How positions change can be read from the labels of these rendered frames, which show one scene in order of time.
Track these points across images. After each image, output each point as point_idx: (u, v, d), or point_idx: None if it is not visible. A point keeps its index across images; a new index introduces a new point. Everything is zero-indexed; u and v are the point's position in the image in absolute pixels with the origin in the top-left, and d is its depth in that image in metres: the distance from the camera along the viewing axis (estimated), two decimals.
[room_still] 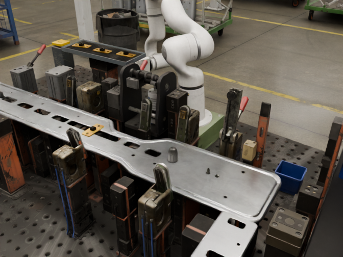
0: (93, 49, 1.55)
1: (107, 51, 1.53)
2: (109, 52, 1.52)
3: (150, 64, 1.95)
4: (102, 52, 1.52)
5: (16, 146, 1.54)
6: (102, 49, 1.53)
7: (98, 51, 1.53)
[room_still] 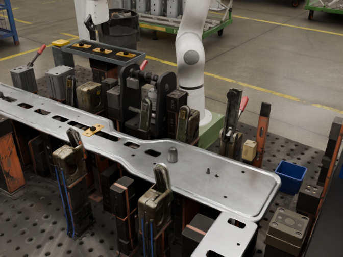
0: (93, 50, 1.55)
1: (107, 51, 1.53)
2: (109, 52, 1.52)
3: None
4: (102, 52, 1.52)
5: (16, 146, 1.54)
6: (102, 49, 1.53)
7: (98, 51, 1.53)
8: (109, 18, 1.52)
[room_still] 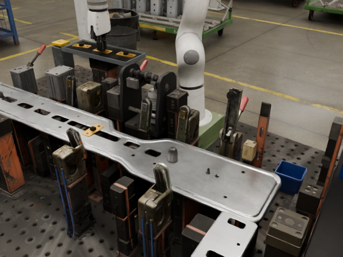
0: (93, 50, 1.55)
1: (107, 51, 1.53)
2: (109, 52, 1.52)
3: None
4: (102, 52, 1.52)
5: (16, 146, 1.54)
6: None
7: (98, 51, 1.53)
8: (106, 33, 1.53)
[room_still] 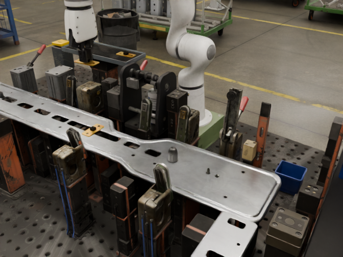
0: (75, 60, 1.18)
1: (93, 62, 1.16)
2: (95, 63, 1.15)
3: None
4: (87, 64, 1.15)
5: (16, 146, 1.54)
6: None
7: (80, 62, 1.16)
8: (92, 39, 1.15)
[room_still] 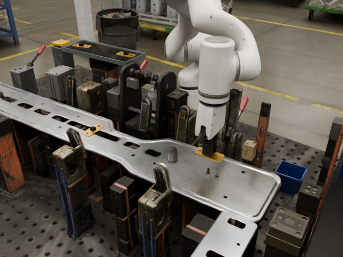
0: (195, 152, 1.04)
1: (217, 155, 1.02)
2: (221, 158, 1.01)
3: None
4: (212, 158, 1.01)
5: (16, 146, 1.54)
6: None
7: (203, 155, 1.02)
8: None
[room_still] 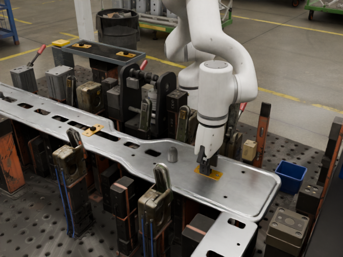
0: (195, 170, 1.07)
1: (216, 174, 1.06)
2: (220, 177, 1.04)
3: None
4: (211, 177, 1.04)
5: (16, 146, 1.54)
6: (210, 171, 1.05)
7: (202, 174, 1.06)
8: None
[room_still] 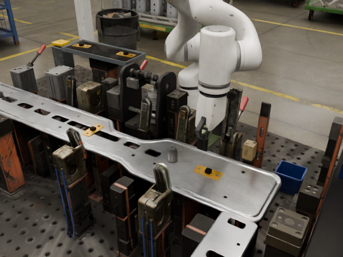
0: (195, 170, 1.07)
1: (216, 174, 1.06)
2: (220, 177, 1.04)
3: None
4: (211, 177, 1.04)
5: (16, 146, 1.54)
6: (210, 171, 1.05)
7: (202, 174, 1.06)
8: None
